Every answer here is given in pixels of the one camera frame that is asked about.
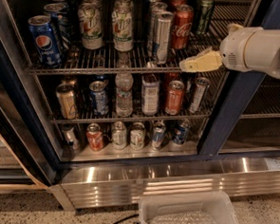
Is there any red coke can top shelf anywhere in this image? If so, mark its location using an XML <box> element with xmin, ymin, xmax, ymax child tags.
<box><xmin>172</xmin><ymin>4</ymin><xmax>194</xmax><ymax>50</ymax></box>

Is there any blue silver can bottom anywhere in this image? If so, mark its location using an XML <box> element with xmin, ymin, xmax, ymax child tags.
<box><xmin>151</xmin><ymin>121</ymin><xmax>166</xmax><ymax>149</ymax></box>

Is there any blue pepsi can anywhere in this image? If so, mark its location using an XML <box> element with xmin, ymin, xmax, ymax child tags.
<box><xmin>28</xmin><ymin>15</ymin><xmax>63</xmax><ymax>66</ymax></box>
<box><xmin>173</xmin><ymin>119</ymin><xmax>190</xmax><ymax>145</ymax></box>

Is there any white green can bottom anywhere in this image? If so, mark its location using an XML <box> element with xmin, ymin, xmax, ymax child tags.
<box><xmin>130</xmin><ymin>122</ymin><xmax>145</xmax><ymax>150</ymax></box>

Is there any silver can bottom left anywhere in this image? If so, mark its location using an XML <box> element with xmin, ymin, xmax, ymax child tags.
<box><xmin>61</xmin><ymin>123</ymin><xmax>80</xmax><ymax>151</ymax></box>

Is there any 7up can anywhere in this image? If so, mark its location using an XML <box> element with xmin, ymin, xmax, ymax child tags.
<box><xmin>111</xmin><ymin>5</ymin><xmax>134</xmax><ymax>52</ymax></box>
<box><xmin>78</xmin><ymin>3</ymin><xmax>103</xmax><ymax>50</ymax></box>

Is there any green can top shelf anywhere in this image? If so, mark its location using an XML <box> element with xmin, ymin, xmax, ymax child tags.
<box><xmin>196</xmin><ymin>0</ymin><xmax>215</xmax><ymax>35</ymax></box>

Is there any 7up can right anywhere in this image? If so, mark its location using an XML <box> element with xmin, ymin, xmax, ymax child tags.
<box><xmin>111</xmin><ymin>5</ymin><xmax>134</xmax><ymax>52</ymax></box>

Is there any wire shelf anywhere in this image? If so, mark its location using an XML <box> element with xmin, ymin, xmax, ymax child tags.
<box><xmin>29</xmin><ymin>1</ymin><xmax>251</xmax><ymax>76</ymax></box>
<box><xmin>51</xmin><ymin>70</ymin><xmax>226</xmax><ymax>124</ymax></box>

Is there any white plastic bin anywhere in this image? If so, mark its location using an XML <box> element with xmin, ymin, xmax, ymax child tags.
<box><xmin>139</xmin><ymin>191</ymin><xmax>239</xmax><ymax>224</ymax></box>

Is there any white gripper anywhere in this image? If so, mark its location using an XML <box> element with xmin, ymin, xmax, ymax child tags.
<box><xmin>178</xmin><ymin>20</ymin><xmax>264</xmax><ymax>78</ymax></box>

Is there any silver slim can front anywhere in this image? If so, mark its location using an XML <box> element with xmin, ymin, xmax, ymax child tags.
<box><xmin>152</xmin><ymin>10</ymin><xmax>174</xmax><ymax>65</ymax></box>

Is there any silver slim can behind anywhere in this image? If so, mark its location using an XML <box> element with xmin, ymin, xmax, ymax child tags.
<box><xmin>147</xmin><ymin>2</ymin><xmax>167</xmax><ymax>57</ymax></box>

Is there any blue pepsi can bottom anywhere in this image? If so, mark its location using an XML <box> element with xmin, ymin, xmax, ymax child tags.
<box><xmin>173</xmin><ymin>119</ymin><xmax>190</xmax><ymax>145</ymax></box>

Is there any blue can middle shelf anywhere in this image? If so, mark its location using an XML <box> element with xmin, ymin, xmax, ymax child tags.
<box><xmin>89</xmin><ymin>81</ymin><xmax>109</xmax><ymax>116</ymax></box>

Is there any gold can middle shelf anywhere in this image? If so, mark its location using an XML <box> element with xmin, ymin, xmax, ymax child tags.
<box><xmin>56</xmin><ymin>84</ymin><xmax>78</xmax><ymax>120</ymax></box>

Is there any white can bottom shelf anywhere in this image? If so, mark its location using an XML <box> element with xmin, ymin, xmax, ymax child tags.
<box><xmin>111</xmin><ymin>121</ymin><xmax>127</xmax><ymax>150</ymax></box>

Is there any black cable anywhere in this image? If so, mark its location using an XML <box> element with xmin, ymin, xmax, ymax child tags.
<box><xmin>99</xmin><ymin>211</ymin><xmax>140</xmax><ymax>224</ymax></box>

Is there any open fridge door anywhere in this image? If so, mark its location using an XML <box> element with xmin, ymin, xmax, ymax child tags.
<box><xmin>0</xmin><ymin>40</ymin><xmax>56</xmax><ymax>192</ymax></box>

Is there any red can middle shelf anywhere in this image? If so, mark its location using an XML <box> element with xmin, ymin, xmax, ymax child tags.
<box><xmin>165</xmin><ymin>80</ymin><xmax>184</xmax><ymax>115</ymax></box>

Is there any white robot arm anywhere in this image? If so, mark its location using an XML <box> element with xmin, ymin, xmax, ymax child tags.
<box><xmin>179</xmin><ymin>24</ymin><xmax>280</xmax><ymax>80</ymax></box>

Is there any blue can second row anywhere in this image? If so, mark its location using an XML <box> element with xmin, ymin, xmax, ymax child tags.
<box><xmin>44</xmin><ymin>2</ymin><xmax>71</xmax><ymax>49</ymax></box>

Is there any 7up can left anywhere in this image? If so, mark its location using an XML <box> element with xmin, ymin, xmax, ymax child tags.
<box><xmin>78</xmin><ymin>3</ymin><xmax>103</xmax><ymax>50</ymax></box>

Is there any silver slim can middle shelf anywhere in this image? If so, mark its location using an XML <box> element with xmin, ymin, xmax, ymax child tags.
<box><xmin>189</xmin><ymin>77</ymin><xmax>211</xmax><ymax>113</ymax></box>

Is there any middle wire shelf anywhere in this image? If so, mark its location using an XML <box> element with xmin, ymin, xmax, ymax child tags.
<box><xmin>51</xmin><ymin>70</ymin><xmax>226</xmax><ymax>124</ymax></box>

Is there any red can bottom shelf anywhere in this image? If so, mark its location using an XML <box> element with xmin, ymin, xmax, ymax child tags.
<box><xmin>86</xmin><ymin>123</ymin><xmax>104</xmax><ymax>151</ymax></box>

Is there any silver slim can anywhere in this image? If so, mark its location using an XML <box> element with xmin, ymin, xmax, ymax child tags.
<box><xmin>152</xmin><ymin>10</ymin><xmax>174</xmax><ymax>65</ymax></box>
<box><xmin>147</xmin><ymin>2</ymin><xmax>167</xmax><ymax>57</ymax></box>

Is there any top wire shelf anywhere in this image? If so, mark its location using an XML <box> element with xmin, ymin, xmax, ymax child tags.
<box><xmin>29</xmin><ymin>1</ymin><xmax>251</xmax><ymax>76</ymax></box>

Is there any clear water bottle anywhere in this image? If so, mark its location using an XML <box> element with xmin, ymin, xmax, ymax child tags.
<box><xmin>115</xmin><ymin>52</ymin><xmax>134</xmax><ymax>117</ymax></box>

